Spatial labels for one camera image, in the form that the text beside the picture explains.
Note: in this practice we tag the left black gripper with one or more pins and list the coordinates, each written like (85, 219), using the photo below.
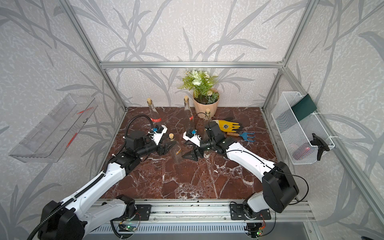
(165, 151)

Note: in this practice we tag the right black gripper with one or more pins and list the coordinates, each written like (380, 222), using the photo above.
(193, 154)

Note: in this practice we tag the short glass bottle gold label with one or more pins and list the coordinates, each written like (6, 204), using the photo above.
(176, 150)

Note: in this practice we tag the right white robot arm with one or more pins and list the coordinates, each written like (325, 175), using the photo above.
(279, 185)

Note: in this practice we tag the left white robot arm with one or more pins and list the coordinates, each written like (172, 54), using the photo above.
(72, 218)

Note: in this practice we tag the tall slim glass bottle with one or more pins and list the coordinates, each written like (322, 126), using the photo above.
(188, 117)

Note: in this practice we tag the glass bottle with red label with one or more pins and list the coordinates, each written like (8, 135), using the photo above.
(154, 115)

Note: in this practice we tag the black spray bottle trigger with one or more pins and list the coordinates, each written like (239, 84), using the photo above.
(321, 144)

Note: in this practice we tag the yellow gardening glove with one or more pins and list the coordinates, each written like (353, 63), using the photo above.
(227, 126)

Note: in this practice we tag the pink flower pot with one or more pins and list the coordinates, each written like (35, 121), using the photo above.
(201, 108)

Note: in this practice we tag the blue hand rake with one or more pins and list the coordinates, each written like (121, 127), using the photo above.
(248, 137)

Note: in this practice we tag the green artificial plant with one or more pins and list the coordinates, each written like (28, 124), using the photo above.
(202, 85)

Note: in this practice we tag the dark green card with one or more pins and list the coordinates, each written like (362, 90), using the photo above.
(304, 108)

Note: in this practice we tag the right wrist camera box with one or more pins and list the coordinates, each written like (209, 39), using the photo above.
(192, 136)

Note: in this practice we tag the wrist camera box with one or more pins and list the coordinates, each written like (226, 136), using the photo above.
(192, 136)
(157, 133)

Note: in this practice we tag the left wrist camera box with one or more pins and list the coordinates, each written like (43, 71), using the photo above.
(157, 133)

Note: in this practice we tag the aluminium front rail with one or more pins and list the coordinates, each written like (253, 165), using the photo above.
(215, 211)

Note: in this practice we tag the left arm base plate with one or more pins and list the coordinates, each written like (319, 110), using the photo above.
(143, 213)

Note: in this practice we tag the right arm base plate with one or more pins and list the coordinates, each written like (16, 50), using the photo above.
(238, 212)

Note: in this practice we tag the white mesh wall basket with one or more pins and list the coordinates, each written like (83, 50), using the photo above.
(295, 135)

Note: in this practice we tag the clear plastic wall shelf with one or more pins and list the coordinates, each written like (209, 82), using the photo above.
(48, 141)

